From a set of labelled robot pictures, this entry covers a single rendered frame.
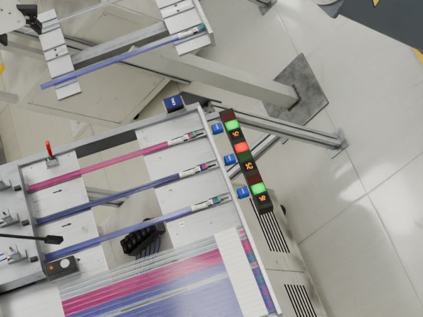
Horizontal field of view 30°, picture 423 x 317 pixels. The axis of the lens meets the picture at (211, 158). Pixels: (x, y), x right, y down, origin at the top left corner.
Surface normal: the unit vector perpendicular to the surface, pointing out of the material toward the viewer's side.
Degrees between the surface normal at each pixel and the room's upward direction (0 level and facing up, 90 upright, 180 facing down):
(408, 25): 90
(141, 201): 0
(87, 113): 90
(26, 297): 43
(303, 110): 0
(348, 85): 0
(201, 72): 90
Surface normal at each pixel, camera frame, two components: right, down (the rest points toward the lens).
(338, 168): -0.71, -0.15
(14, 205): -0.08, -0.50
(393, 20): 0.47, 0.63
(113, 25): 0.31, 0.81
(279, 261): 0.63, -0.57
